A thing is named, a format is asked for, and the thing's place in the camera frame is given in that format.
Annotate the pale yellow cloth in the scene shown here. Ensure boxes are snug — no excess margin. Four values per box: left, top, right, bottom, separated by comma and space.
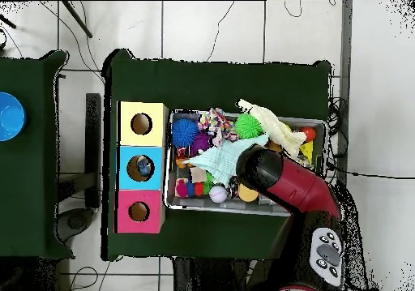
237, 99, 307, 161

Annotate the mint green cloth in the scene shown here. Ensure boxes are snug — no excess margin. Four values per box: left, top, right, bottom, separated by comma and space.
181, 132, 269, 187

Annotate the purple spiky ball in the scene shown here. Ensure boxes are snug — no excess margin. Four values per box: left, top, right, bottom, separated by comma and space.
190, 132, 212, 156

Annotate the pale pink ball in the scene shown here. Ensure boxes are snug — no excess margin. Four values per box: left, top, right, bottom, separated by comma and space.
208, 184, 229, 204

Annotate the blue bowl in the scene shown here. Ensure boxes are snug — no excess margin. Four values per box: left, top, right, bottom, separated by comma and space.
0, 92, 27, 143

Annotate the side table with green cloth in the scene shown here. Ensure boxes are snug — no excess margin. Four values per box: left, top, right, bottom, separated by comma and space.
0, 49, 71, 259

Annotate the tan round bun toy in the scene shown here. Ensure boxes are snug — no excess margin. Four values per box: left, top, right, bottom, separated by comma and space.
237, 183, 259, 203

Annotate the colourful patterned cloth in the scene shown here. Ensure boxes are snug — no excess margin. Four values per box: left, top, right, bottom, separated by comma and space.
197, 107, 240, 148

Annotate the crushed clear water bottle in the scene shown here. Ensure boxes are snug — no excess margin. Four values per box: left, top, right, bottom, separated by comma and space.
135, 157, 154, 178

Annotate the small red ball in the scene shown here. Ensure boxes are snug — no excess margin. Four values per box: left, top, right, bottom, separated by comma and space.
301, 126, 318, 143

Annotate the blue spiky ball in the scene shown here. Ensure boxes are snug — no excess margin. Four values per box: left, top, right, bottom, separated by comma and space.
171, 116, 201, 148

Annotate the shallow clear mesh bin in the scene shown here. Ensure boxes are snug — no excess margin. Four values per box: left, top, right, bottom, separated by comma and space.
165, 110, 327, 220

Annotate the green spiky ball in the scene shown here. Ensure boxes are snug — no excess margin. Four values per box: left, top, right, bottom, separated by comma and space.
234, 113, 265, 140

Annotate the wooden box with three holes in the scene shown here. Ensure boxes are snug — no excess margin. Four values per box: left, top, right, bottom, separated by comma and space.
115, 101, 169, 235

